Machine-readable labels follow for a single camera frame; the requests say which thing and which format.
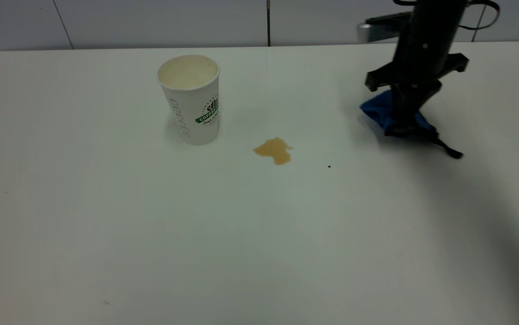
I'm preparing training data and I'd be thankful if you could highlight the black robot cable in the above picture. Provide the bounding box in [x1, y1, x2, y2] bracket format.
[460, 0, 500, 31]

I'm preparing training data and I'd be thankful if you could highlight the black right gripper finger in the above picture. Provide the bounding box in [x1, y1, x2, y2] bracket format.
[415, 83, 443, 137]
[385, 86, 419, 137]

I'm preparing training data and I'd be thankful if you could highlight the brown coffee spill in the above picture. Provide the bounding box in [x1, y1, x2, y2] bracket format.
[253, 137, 293, 165]

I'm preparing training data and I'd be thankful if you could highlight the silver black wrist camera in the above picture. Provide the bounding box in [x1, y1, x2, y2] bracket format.
[357, 13, 412, 44]

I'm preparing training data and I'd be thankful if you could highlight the blue cloth with black trim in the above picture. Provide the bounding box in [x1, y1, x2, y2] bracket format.
[360, 89, 464, 159]

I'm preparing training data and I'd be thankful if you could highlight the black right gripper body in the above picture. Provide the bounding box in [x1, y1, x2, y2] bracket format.
[365, 0, 470, 92]

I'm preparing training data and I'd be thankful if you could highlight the white paper coffee cup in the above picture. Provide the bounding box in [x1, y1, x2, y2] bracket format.
[157, 55, 221, 146]

